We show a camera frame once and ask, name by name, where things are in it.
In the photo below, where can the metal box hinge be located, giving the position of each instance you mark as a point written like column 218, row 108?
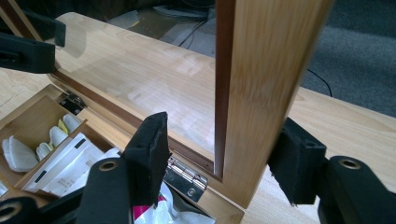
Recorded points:
column 73, row 104
column 186, row 180

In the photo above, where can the wooden tea box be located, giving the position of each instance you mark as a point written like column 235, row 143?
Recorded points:
column 31, row 123

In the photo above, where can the glass-paned wooden box lid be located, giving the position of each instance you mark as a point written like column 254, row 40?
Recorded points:
column 264, row 93

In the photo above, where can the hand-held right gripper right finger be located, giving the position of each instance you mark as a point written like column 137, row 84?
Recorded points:
column 358, row 193

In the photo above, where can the grey floor plate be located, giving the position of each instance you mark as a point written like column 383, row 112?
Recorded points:
column 174, row 35

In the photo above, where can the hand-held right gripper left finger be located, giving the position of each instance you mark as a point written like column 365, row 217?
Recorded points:
column 143, row 161

